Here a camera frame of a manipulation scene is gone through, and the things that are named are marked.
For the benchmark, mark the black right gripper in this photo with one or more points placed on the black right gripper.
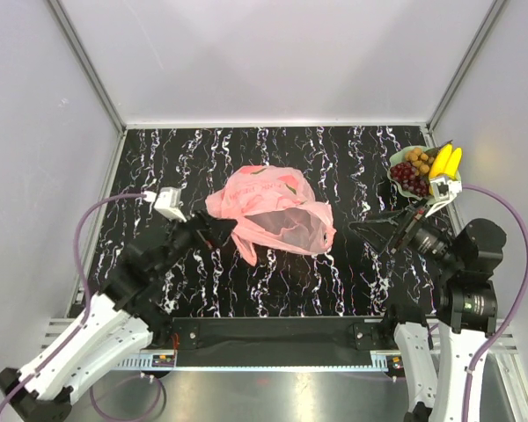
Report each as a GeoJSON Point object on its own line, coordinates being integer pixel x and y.
{"type": "Point", "coordinates": [378, 234]}

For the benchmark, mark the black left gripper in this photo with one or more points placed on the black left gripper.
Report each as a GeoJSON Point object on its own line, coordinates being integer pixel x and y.
{"type": "Point", "coordinates": [206, 236]}

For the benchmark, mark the pink plastic bag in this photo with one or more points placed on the pink plastic bag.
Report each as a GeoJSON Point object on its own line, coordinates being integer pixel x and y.
{"type": "Point", "coordinates": [274, 207]}

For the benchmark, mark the red grape bunch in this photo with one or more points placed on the red grape bunch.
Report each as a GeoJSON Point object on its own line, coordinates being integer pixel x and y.
{"type": "Point", "coordinates": [404, 175]}

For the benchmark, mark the orange loquat bunch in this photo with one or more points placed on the orange loquat bunch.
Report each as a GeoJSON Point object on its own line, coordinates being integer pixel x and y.
{"type": "Point", "coordinates": [421, 160]}

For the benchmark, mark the yellow banana bunch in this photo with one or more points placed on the yellow banana bunch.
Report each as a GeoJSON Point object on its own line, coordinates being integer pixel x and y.
{"type": "Point", "coordinates": [446, 162]}

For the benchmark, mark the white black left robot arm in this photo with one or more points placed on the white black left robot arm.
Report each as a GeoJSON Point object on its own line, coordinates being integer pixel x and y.
{"type": "Point", "coordinates": [123, 317]}

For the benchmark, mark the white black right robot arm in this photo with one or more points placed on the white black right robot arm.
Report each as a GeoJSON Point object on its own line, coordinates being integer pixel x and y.
{"type": "Point", "coordinates": [466, 310]}

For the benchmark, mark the green wavy plastic bowl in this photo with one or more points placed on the green wavy plastic bowl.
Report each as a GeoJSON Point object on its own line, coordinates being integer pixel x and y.
{"type": "Point", "coordinates": [399, 158]}

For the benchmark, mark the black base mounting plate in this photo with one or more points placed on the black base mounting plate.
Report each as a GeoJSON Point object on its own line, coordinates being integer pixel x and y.
{"type": "Point", "coordinates": [273, 336]}

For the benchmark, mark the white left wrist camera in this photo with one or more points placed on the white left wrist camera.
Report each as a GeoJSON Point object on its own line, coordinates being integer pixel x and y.
{"type": "Point", "coordinates": [167, 203]}

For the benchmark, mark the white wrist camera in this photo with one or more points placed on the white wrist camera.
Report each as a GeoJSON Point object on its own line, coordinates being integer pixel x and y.
{"type": "Point", "coordinates": [167, 203]}
{"type": "Point", "coordinates": [444, 191]}

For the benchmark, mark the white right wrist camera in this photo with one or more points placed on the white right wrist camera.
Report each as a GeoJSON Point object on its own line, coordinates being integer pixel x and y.
{"type": "Point", "coordinates": [444, 191]}

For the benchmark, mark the aluminium frame rail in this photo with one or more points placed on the aluminium frame rail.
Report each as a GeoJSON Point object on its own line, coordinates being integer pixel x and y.
{"type": "Point", "coordinates": [56, 327]}

